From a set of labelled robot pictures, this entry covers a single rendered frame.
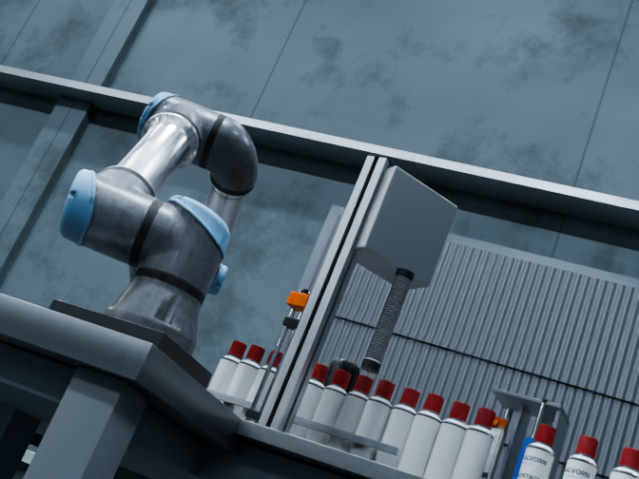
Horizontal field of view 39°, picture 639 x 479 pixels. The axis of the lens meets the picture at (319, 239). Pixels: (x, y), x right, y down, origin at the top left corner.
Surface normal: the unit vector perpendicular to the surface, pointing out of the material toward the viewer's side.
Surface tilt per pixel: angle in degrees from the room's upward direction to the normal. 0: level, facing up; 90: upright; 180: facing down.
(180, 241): 92
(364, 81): 90
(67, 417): 90
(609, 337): 90
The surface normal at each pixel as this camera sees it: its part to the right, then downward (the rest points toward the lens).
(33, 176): -0.23, -0.44
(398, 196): 0.49, -0.13
